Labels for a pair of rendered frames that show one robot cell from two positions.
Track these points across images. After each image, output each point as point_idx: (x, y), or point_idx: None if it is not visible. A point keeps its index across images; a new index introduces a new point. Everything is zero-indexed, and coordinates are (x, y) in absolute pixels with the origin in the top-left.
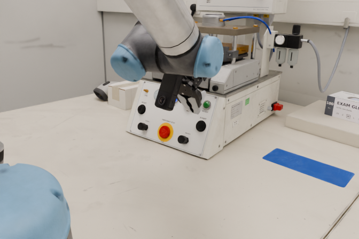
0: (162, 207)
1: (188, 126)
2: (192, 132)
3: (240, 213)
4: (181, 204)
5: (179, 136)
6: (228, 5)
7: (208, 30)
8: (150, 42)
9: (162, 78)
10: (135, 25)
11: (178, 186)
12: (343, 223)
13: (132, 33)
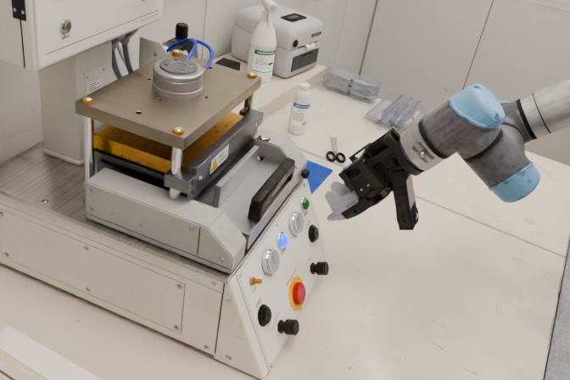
0: (449, 291)
1: (305, 251)
2: (310, 250)
3: (418, 237)
4: (434, 276)
5: (325, 267)
6: (104, 27)
7: (237, 101)
8: (522, 141)
9: (407, 193)
10: (504, 138)
11: (405, 282)
12: None
13: (515, 147)
